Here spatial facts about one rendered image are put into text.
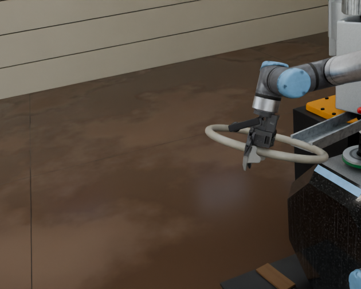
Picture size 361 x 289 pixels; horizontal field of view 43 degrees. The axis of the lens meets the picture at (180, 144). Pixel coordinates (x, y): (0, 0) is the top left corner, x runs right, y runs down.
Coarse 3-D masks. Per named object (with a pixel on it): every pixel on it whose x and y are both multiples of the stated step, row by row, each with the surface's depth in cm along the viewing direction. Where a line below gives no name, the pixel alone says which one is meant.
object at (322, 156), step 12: (216, 132) 170; (240, 132) 200; (228, 144) 162; (240, 144) 159; (300, 144) 193; (264, 156) 157; (276, 156) 156; (288, 156) 156; (300, 156) 158; (312, 156) 161; (324, 156) 167
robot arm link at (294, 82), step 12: (276, 72) 143; (288, 72) 137; (300, 72) 136; (312, 72) 139; (276, 84) 141; (288, 84) 137; (300, 84) 137; (312, 84) 140; (288, 96) 139; (300, 96) 138
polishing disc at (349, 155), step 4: (348, 148) 231; (352, 148) 231; (356, 148) 230; (344, 152) 228; (348, 152) 227; (352, 152) 227; (344, 156) 224; (348, 156) 223; (352, 156) 223; (356, 156) 222; (348, 160) 220; (352, 160) 219; (356, 160) 219; (360, 160) 218; (356, 164) 217; (360, 164) 216
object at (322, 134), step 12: (324, 120) 207; (336, 120) 211; (348, 120) 216; (360, 120) 203; (300, 132) 198; (312, 132) 203; (324, 132) 205; (336, 132) 195; (348, 132) 200; (312, 144) 187; (324, 144) 192
